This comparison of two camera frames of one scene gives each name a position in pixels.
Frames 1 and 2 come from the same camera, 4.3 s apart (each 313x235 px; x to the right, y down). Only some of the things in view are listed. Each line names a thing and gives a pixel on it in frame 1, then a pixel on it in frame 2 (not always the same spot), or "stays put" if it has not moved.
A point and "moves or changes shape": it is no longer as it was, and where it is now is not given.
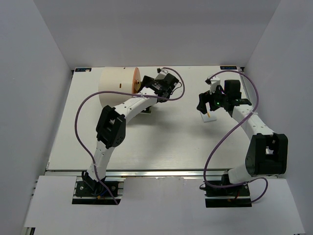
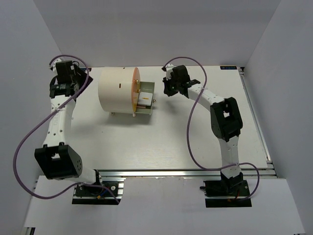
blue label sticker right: [228, 67] stays put
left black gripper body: [166, 100] -> [76, 79]
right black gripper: [206, 97] -> [166, 90]
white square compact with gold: [206, 119] moves or changes shape
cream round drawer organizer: [124, 79] stays put
